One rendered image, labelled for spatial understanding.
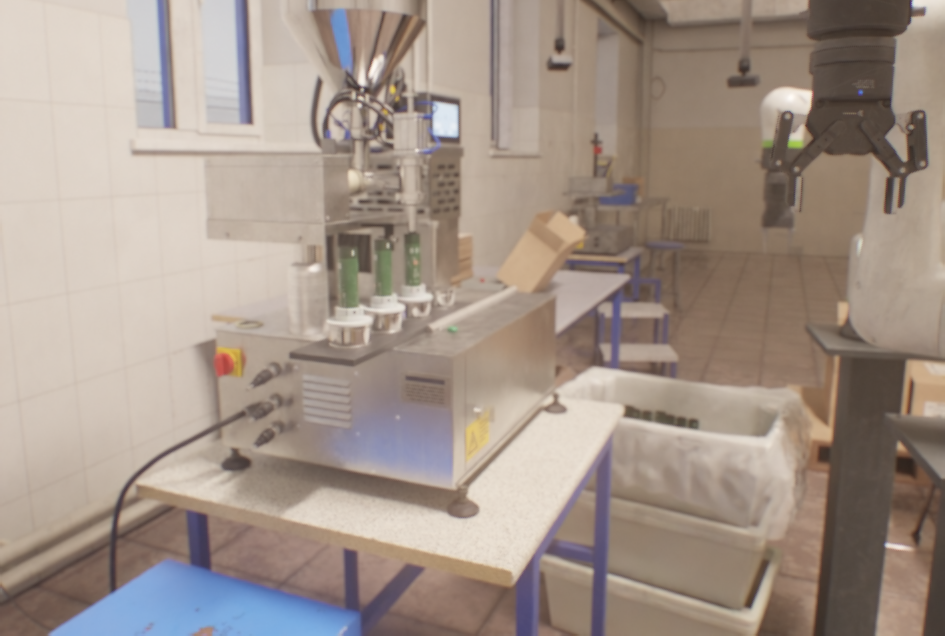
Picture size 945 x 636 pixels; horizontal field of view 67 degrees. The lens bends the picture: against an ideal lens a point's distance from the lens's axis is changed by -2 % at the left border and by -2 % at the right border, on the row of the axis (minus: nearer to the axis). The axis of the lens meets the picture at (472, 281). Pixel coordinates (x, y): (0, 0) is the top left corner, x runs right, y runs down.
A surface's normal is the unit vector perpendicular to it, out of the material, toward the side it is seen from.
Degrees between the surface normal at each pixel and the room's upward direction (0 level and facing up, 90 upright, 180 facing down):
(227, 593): 0
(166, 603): 0
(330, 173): 90
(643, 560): 96
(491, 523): 0
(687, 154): 90
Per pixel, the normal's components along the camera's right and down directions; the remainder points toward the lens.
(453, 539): 0.00, -0.99
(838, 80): -0.74, 0.11
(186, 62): 0.92, 0.07
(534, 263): -0.39, 0.15
